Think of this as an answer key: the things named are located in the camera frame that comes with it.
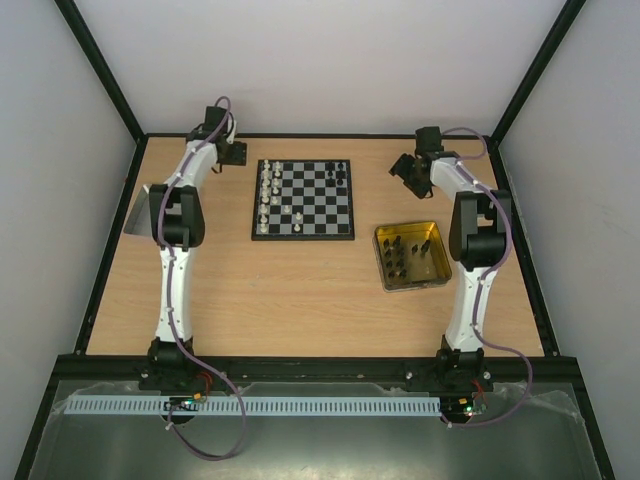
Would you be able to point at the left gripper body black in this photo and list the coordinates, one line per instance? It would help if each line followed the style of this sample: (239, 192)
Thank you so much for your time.
(232, 158)

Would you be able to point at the black silver chess board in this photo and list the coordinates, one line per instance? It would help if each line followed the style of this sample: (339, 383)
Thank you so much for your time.
(320, 189)

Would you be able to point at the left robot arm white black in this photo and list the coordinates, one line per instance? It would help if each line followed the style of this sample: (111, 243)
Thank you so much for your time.
(178, 229)

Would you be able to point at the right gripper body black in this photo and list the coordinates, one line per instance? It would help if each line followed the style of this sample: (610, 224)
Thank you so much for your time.
(408, 174)

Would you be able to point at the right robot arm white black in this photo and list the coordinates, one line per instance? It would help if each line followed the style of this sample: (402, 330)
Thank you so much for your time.
(480, 241)

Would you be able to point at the white slotted cable duct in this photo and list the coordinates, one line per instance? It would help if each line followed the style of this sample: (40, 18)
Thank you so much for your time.
(255, 406)

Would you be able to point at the gold tin box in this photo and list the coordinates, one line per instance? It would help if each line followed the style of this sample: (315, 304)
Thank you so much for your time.
(411, 256)

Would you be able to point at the silver tin lid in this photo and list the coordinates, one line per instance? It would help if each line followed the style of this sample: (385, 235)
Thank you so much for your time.
(138, 222)

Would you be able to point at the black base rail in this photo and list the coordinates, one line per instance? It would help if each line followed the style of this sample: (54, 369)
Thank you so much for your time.
(408, 374)

